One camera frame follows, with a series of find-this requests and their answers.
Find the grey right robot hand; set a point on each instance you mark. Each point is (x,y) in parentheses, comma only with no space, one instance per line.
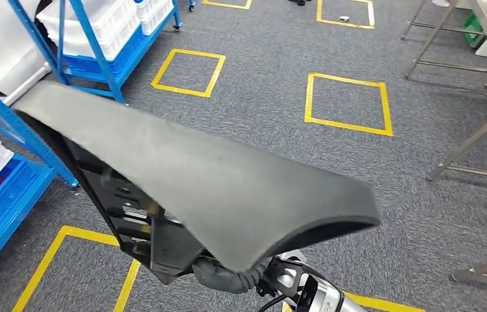
(217,275)

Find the black plastic licence plate frame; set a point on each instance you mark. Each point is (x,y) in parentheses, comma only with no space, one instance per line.
(204,194)

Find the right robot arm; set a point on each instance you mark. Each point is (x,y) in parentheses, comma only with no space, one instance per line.
(329,301)

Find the blue metal shelf rack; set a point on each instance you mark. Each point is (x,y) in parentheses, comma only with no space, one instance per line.
(6,215)
(100,60)

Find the yellow floor tape square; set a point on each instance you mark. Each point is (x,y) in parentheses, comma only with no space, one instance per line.
(376,303)
(226,5)

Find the blue plastic crate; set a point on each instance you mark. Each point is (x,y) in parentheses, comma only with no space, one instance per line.
(79,64)

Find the person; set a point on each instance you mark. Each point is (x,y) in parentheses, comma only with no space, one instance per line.
(299,2)

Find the small grey floor object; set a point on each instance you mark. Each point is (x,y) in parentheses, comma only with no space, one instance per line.
(344,18)

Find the small white floor object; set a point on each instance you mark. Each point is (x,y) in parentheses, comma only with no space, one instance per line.
(441,3)

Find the green plastic crate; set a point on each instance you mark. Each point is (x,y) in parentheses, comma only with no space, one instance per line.
(471,28)

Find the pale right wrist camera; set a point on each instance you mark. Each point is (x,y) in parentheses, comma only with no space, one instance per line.
(307,293)

